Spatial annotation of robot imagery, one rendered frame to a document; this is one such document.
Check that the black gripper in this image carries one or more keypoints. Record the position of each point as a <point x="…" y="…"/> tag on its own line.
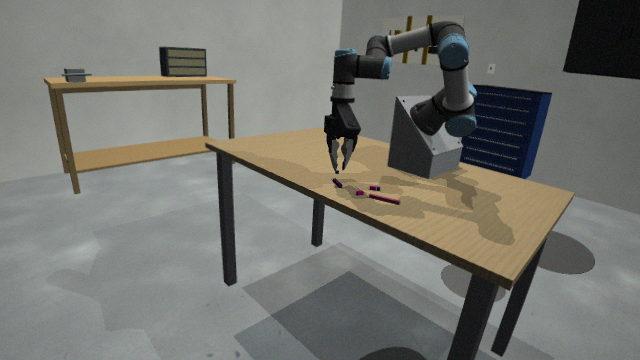
<point x="335" y="132"/>

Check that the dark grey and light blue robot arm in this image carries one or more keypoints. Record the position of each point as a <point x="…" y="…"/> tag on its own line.
<point x="457" y="108"/>

